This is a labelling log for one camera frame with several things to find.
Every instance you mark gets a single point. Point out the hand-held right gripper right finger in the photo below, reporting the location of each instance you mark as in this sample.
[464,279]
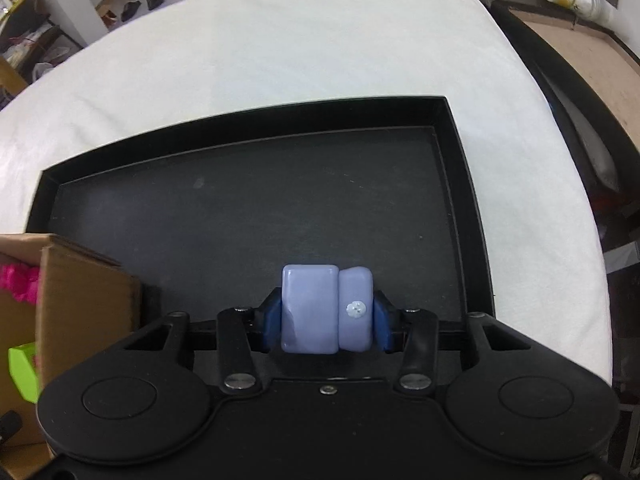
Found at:
[382,325]

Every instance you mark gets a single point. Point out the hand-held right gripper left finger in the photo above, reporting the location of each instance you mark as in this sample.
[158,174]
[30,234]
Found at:
[272,320]

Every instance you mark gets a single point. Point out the lavender sofa toy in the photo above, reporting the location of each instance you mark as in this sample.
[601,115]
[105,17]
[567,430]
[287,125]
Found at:
[310,310]

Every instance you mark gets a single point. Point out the black tray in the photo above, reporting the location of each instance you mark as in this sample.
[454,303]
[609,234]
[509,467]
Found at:
[250,200]

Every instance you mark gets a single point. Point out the brown cardboard box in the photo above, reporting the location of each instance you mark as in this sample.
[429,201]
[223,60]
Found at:
[75,300]

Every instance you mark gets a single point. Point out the green hexagonal block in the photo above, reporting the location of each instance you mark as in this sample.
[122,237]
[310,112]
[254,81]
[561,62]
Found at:
[22,370]

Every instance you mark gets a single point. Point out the pink plush toy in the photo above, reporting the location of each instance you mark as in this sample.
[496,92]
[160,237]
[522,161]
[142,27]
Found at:
[20,282]

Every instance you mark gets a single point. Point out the dark-rimmed wooden side table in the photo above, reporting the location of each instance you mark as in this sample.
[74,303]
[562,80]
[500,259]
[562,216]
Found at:
[580,50]

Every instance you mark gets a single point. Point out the white plastic bag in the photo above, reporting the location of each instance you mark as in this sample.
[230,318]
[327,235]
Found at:
[44,70]

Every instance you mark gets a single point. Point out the black slipper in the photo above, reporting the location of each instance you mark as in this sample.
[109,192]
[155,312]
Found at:
[131,11]
[155,0]

